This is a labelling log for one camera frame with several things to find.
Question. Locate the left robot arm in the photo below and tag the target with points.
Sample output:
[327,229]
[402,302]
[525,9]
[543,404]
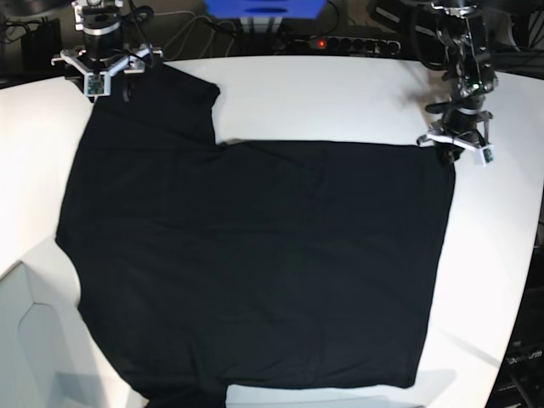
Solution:
[468,64]

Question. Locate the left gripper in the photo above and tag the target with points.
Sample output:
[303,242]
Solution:
[457,130]

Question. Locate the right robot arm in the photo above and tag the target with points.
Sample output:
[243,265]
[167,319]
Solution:
[114,43]

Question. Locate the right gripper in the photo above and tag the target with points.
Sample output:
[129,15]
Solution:
[80,65]

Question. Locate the grey tray at table edge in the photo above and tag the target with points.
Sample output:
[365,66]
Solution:
[48,358]

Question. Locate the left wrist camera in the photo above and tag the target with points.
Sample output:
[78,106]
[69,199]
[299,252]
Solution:
[484,155]

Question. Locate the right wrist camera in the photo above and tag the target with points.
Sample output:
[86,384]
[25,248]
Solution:
[97,84]

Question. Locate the blue plastic bin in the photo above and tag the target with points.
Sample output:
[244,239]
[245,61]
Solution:
[293,9]

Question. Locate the black power strip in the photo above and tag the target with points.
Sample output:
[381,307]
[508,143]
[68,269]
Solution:
[367,46]

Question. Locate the black box on floor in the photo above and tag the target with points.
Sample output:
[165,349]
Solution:
[39,46]

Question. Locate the black T-shirt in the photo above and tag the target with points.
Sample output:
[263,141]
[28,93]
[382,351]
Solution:
[274,264]

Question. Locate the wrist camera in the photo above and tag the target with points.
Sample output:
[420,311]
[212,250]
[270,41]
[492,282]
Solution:
[97,84]
[484,155]

